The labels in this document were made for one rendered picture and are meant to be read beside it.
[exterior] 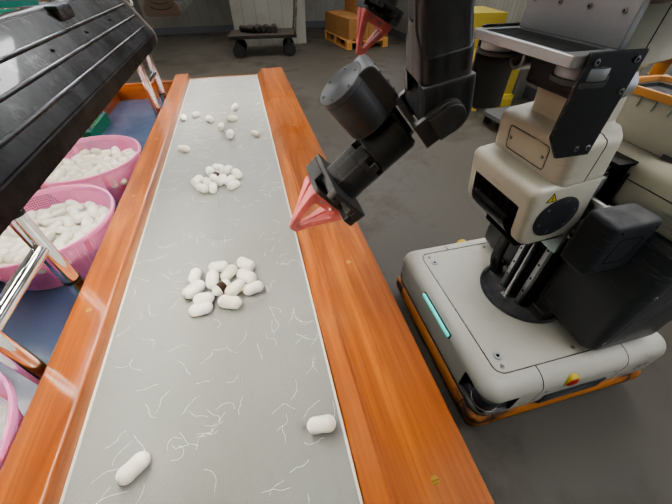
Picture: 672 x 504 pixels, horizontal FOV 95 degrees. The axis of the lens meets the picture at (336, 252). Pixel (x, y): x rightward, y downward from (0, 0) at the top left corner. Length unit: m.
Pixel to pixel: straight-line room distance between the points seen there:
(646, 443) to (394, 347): 1.20
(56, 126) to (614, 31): 0.69
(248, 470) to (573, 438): 1.16
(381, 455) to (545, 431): 1.03
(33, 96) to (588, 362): 1.25
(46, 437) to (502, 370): 0.98
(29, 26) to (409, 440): 0.51
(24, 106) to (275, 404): 0.36
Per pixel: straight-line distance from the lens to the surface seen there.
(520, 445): 1.32
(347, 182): 0.41
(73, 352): 0.55
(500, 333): 1.13
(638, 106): 1.05
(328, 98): 0.38
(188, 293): 0.55
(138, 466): 0.45
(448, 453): 0.40
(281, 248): 0.60
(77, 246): 0.75
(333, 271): 0.51
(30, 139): 0.27
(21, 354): 0.54
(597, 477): 1.40
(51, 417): 0.51
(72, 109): 0.33
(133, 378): 0.52
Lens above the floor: 1.14
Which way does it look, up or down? 44 degrees down
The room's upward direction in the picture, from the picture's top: straight up
